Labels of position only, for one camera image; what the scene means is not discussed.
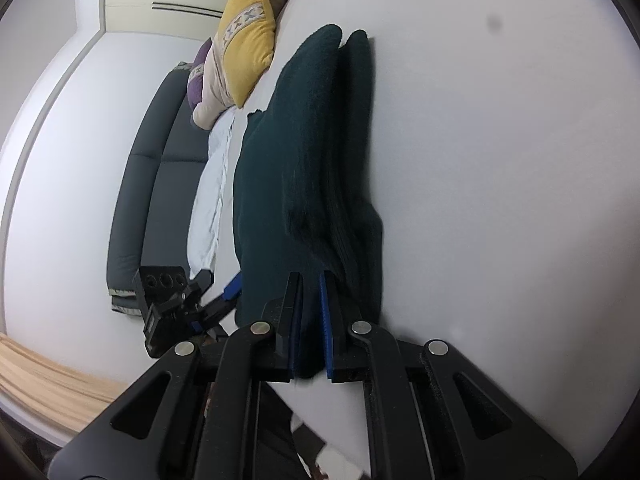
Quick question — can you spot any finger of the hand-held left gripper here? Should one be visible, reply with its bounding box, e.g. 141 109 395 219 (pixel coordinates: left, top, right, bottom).
197 271 247 335

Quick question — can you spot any purple pillow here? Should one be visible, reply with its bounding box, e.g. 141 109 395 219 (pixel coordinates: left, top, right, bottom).
186 37 215 110

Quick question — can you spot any yellow patterned pillow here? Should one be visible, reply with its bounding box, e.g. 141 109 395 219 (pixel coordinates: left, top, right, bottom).
212 0 278 110

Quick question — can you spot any white bed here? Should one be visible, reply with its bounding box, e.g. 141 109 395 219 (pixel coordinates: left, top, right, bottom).
187 0 640 480

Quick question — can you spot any grey padded headboard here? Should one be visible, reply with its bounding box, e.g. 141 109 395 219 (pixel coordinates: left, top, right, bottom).
106 64 216 317

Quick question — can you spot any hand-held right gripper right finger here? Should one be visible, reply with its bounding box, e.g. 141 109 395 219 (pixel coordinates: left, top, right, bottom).
319 270 579 480

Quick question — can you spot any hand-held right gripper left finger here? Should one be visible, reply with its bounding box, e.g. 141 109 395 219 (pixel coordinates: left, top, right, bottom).
47 271 304 480

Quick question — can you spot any dark green knit sweater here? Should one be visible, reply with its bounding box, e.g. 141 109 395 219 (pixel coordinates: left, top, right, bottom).
232 23 386 382

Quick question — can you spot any beige pillow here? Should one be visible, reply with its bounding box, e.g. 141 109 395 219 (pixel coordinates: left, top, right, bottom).
191 35 238 131

